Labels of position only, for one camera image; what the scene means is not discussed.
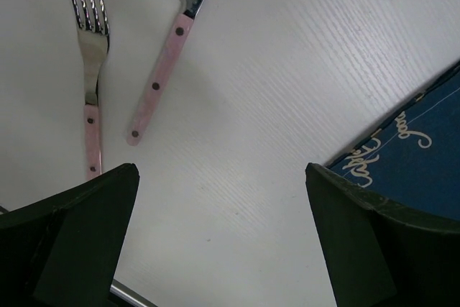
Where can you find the pink handled knife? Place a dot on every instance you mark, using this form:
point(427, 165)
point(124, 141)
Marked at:
point(163, 69)

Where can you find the pink handled fork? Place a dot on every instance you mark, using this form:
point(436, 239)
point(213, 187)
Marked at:
point(94, 40)

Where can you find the dark blue cloth placemat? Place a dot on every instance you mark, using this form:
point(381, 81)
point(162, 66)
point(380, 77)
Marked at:
point(413, 156)

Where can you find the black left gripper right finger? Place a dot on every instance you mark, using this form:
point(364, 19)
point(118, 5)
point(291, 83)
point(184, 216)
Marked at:
point(379, 252)

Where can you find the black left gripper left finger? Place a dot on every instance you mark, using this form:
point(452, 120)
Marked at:
point(64, 249)

